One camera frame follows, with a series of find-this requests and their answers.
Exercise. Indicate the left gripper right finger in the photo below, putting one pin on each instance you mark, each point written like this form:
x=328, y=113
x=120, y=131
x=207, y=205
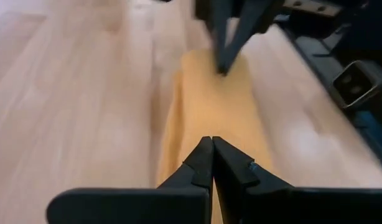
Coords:
x=234, y=177

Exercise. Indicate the black aluminium table frame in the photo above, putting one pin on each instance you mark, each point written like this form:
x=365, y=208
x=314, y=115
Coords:
x=321, y=62

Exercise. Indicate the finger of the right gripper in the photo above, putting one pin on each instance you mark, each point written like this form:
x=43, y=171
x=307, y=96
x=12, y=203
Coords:
x=221, y=37
x=245, y=34

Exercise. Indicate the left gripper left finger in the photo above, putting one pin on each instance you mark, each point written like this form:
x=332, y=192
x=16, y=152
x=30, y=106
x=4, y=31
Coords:
x=200, y=168

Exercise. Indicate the black silver-rimmed camera box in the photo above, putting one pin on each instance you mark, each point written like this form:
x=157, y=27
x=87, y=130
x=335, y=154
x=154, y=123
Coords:
x=357, y=84

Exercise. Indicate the yellow waffle-weave towel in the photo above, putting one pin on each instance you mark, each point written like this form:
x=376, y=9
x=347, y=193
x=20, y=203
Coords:
x=216, y=109

